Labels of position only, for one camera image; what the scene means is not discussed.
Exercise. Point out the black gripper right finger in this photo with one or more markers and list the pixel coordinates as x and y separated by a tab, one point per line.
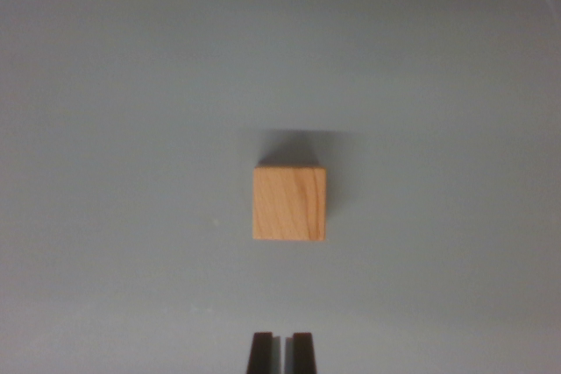
303	356

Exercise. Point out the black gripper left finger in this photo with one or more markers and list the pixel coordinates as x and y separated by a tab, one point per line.
260	356

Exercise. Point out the wooden cube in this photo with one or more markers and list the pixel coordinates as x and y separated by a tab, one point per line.
289	203

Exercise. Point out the grey plastic tray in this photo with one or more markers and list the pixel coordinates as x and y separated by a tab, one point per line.
131	129

